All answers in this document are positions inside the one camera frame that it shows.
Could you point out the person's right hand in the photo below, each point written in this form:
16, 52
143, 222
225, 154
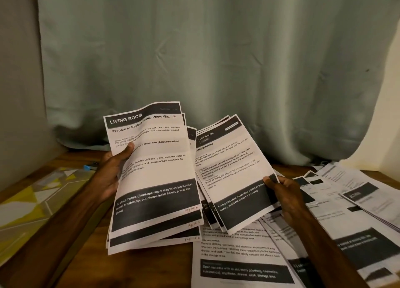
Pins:
290, 197

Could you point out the person's left hand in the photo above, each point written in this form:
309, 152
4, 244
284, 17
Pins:
111, 175

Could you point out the single sheet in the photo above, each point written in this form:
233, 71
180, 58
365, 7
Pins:
234, 166

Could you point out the printed papers pile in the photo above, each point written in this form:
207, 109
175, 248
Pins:
356, 228

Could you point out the living room paper stack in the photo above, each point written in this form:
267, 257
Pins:
156, 241

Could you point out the yellow patterned folder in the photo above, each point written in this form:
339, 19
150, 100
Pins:
31, 203

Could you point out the person's right forearm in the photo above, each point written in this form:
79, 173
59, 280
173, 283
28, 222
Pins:
325, 256

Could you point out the person's left forearm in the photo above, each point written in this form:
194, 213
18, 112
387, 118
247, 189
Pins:
50, 244

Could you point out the blue pen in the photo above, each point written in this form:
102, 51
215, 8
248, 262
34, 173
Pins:
90, 167

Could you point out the pale green curtain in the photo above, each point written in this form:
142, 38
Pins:
212, 60

